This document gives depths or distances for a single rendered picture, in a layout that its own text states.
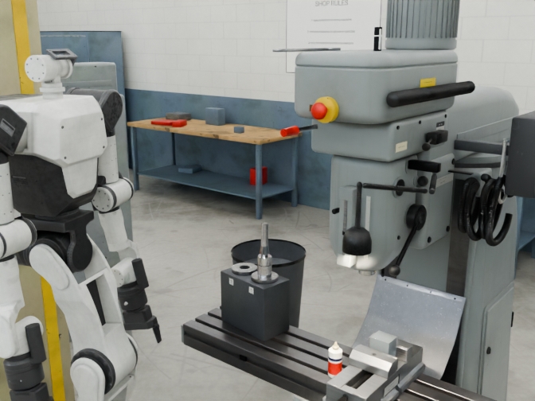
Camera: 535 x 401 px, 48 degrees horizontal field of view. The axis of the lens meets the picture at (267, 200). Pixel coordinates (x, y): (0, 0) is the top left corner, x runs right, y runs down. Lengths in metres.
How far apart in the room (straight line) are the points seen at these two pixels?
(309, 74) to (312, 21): 5.39
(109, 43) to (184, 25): 1.22
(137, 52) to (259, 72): 2.25
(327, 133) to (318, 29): 5.27
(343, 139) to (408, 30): 0.39
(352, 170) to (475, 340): 0.82
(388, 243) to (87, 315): 0.84
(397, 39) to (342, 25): 4.88
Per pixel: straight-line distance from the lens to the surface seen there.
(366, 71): 1.38
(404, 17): 1.75
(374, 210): 1.57
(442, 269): 2.05
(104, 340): 1.77
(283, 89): 7.10
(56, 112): 1.60
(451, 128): 1.82
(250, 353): 1.97
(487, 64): 5.95
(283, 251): 3.99
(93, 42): 8.68
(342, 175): 1.59
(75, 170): 1.66
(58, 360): 3.27
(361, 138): 1.51
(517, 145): 1.70
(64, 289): 1.73
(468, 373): 2.18
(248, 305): 2.02
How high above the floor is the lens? 1.92
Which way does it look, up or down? 15 degrees down
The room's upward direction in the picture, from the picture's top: straight up
